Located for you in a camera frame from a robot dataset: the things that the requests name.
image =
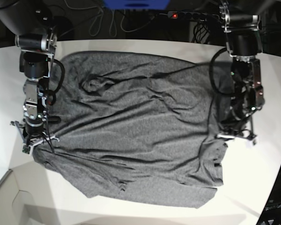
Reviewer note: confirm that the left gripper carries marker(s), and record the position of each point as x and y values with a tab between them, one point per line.
242	131

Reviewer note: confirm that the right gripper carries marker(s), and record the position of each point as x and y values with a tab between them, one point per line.
32	137

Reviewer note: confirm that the grey long-sleeve t-shirt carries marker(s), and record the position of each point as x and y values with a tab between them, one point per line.
137	127

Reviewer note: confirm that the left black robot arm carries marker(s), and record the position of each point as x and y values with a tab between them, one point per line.
240	23

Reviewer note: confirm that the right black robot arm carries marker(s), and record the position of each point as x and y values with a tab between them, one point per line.
32	23

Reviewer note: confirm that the blue plastic panel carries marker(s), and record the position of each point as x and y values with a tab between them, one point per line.
136	4

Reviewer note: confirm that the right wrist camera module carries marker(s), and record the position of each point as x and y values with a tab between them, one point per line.
28	149

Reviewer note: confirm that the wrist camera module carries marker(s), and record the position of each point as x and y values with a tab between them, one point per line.
28	149
251	142

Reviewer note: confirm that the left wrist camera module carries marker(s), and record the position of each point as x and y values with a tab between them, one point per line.
251	142

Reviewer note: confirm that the black power strip red switch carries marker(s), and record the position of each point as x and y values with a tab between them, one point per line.
191	16

